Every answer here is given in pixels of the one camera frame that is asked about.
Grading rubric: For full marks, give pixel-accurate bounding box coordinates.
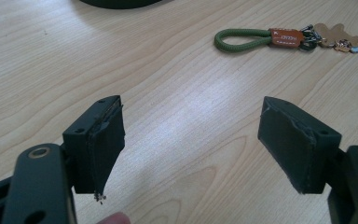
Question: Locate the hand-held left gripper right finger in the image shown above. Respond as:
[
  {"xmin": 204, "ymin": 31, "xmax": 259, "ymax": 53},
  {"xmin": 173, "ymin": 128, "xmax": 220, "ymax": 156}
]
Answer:
[{"xmin": 257, "ymin": 95, "xmax": 343, "ymax": 195}]

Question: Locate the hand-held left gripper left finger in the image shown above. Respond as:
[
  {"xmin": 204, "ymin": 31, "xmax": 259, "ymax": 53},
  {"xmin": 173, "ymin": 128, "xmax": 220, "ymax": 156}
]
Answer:
[{"xmin": 62, "ymin": 94, "xmax": 127, "ymax": 203}]

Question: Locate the green cord keychain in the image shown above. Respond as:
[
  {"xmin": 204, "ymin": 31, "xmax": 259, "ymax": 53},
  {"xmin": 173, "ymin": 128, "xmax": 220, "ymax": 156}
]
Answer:
[{"xmin": 213, "ymin": 23, "xmax": 358, "ymax": 54}]

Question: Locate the dark round object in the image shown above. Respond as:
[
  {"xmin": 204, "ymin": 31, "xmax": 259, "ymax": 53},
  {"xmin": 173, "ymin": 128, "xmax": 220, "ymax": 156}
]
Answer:
[{"xmin": 78, "ymin": 0, "xmax": 164, "ymax": 10}]

